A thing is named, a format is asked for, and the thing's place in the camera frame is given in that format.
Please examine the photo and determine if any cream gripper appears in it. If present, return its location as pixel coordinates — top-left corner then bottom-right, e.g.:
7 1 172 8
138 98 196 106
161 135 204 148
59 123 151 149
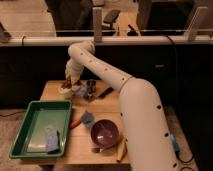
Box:
65 59 83 88

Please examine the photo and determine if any black office chair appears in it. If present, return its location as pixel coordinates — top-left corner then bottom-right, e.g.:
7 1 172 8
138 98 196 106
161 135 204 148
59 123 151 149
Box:
102 9 120 36

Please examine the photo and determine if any metal can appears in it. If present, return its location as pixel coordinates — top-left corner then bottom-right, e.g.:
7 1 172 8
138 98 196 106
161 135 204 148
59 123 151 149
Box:
86 79 96 100

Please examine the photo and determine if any green plastic tray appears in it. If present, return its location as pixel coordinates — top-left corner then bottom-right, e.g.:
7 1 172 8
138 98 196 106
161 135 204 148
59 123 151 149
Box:
9 100 72 159

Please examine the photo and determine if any dark red grape bunch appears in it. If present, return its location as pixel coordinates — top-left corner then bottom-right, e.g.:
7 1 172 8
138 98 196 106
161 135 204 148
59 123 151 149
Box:
61 80 72 89

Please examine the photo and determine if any orange carrot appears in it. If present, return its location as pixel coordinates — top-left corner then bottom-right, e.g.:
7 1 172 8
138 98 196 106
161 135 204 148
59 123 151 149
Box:
69 119 81 129

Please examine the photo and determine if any white paper cup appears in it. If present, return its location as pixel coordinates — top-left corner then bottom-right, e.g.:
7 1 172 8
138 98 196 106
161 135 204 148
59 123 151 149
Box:
58 84 72 99

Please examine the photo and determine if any blue sponge in tray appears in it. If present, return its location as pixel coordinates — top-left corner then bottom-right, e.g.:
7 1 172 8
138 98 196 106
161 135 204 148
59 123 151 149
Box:
46 130 60 153

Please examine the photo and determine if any light blue cloth ball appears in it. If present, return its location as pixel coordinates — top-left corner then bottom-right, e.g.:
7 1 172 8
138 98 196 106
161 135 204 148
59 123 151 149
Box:
81 112 95 128

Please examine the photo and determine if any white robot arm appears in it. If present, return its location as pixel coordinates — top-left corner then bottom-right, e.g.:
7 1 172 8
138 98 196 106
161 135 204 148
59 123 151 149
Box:
68 41 179 171

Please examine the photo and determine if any yellow banana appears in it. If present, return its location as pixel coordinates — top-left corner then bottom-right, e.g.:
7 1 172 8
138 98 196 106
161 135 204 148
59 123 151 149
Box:
116 139 127 162

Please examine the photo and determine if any crumpled clear plastic wrap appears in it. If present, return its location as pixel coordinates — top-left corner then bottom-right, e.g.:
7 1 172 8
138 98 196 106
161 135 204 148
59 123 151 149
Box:
73 85 87 98

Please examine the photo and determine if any purple bowl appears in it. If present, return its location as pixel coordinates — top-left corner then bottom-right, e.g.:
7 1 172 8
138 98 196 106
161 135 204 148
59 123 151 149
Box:
90 119 119 148

